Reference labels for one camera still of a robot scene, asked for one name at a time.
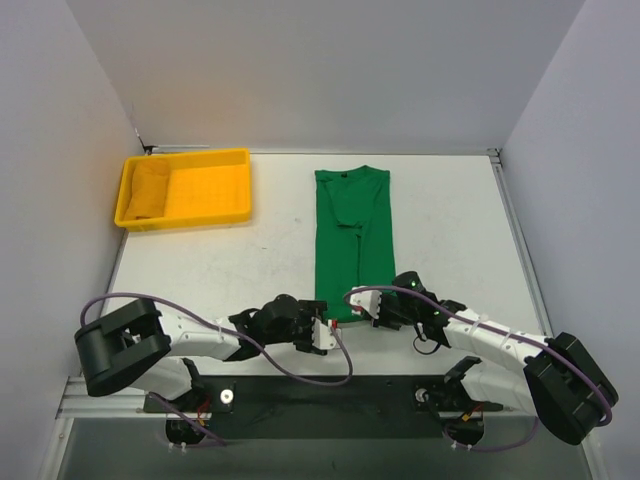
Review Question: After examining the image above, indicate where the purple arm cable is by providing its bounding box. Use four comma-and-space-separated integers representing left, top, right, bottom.
342, 284, 615, 453
79, 293, 355, 448

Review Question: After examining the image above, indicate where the aluminium front frame rail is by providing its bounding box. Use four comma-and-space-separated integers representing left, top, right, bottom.
61, 365, 537, 419

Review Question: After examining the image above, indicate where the aluminium right side rail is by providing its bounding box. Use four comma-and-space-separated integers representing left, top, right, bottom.
487, 149, 555, 337

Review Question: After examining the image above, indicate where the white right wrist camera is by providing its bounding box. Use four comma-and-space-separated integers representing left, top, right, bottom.
347, 289, 382, 319

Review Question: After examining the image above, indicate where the green t-shirt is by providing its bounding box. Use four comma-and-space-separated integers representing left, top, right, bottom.
315, 165, 396, 323

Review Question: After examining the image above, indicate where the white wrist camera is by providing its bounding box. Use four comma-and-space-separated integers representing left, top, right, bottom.
312, 318, 341, 351
347, 289, 382, 319

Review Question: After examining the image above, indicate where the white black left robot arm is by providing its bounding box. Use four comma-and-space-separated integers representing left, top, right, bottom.
74, 294, 340, 411

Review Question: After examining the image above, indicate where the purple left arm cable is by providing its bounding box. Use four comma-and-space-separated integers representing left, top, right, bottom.
79, 293, 355, 448

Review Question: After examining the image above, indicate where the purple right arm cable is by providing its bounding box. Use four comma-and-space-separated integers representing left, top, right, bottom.
342, 284, 615, 453

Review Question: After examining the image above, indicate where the yellow plastic bin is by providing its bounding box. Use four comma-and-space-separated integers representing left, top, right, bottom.
114, 148, 252, 232

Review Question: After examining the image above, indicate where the rolled yellow t-shirt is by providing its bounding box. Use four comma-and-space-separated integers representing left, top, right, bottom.
124, 158, 170, 221

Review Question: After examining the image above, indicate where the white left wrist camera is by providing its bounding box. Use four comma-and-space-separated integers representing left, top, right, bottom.
312, 318, 341, 351

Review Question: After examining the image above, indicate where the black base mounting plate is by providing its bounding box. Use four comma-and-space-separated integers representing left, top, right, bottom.
173, 375, 501, 442

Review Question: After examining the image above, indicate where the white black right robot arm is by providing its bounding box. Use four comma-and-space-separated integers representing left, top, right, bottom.
350, 271, 619, 445

